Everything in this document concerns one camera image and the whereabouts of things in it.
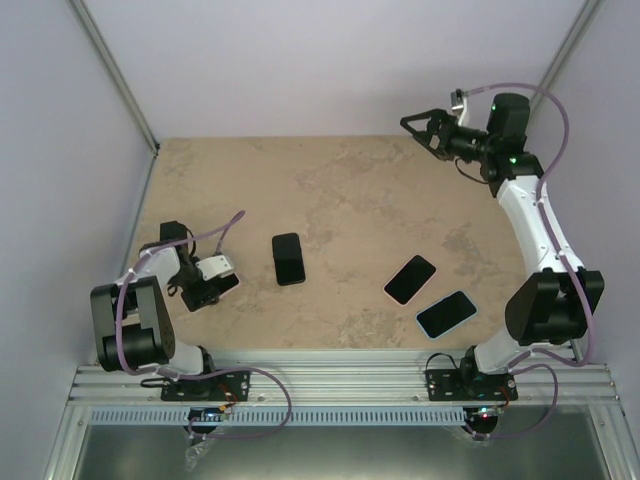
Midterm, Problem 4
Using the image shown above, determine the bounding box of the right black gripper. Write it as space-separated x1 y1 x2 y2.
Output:
401 110 496 163

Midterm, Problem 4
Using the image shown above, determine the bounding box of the light pink phone case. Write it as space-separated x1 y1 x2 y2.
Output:
180 269 242 314

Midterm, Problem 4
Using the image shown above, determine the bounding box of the phone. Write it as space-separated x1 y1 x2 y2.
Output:
271 232 306 286
383 255 437 306
416 290 478 340

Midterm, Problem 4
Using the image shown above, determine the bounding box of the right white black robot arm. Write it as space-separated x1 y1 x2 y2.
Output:
400 90 604 399

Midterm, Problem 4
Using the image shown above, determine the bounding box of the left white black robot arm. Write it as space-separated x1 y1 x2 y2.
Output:
90 221 235 399

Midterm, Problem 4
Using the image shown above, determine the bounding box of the phone in pink case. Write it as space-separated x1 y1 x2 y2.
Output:
383 255 437 306

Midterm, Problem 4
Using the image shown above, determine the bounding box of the phone in blue case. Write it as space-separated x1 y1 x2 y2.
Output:
416 290 478 340

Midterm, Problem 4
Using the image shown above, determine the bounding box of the left small circuit board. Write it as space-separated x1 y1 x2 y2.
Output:
187 405 233 423

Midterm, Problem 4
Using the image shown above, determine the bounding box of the small circuit board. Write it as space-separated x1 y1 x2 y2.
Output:
187 405 233 423
469 406 505 420

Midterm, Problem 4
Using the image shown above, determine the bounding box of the clear plastic bag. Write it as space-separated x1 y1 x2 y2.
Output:
184 434 215 472

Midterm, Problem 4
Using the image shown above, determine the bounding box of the right small circuit board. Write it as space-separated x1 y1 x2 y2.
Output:
469 406 505 420

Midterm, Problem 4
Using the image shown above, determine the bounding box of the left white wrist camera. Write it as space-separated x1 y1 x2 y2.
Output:
196 254 235 281

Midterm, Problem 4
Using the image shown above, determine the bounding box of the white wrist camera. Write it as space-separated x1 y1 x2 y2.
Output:
450 89 470 127
196 254 235 281

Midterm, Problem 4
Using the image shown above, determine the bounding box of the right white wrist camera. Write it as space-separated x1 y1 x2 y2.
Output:
450 89 470 127

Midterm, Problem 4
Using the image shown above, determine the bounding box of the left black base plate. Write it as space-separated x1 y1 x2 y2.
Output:
160 371 250 403

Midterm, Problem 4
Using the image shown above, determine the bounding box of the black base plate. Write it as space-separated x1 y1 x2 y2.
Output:
426 369 519 402
160 371 250 403

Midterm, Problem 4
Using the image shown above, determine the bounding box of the right aluminium corner post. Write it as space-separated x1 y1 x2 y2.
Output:
538 0 604 91

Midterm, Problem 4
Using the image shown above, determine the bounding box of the aluminium corner post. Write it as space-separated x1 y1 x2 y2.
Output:
68 0 160 157
538 0 604 91

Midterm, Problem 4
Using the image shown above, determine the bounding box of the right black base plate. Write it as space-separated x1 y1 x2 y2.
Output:
426 369 519 402

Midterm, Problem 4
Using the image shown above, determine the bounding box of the left aluminium corner post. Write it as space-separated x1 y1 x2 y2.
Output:
68 0 160 157

